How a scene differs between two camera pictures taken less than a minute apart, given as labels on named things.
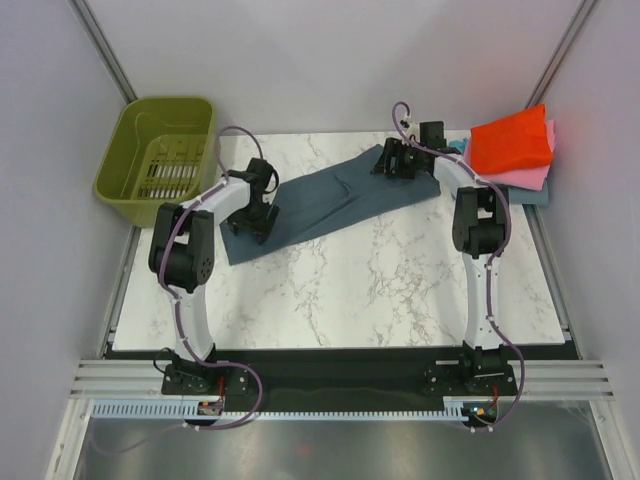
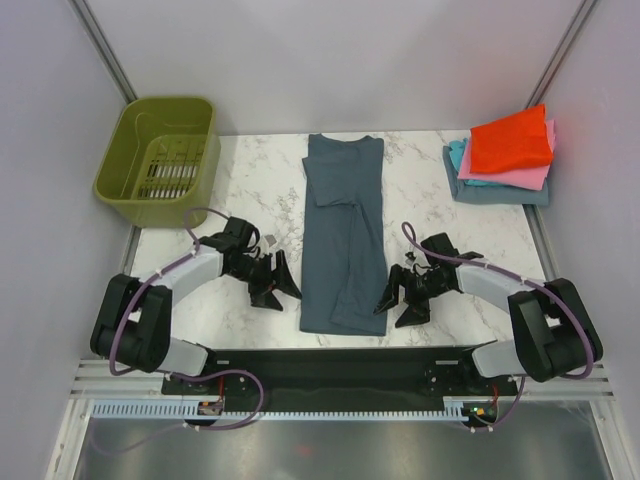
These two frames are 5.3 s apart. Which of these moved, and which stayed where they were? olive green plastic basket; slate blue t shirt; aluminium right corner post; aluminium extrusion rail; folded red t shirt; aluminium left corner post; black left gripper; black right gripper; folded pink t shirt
Moved: slate blue t shirt; black left gripper; black right gripper
Stayed: folded pink t shirt; aluminium right corner post; olive green plastic basket; folded red t shirt; aluminium extrusion rail; aluminium left corner post
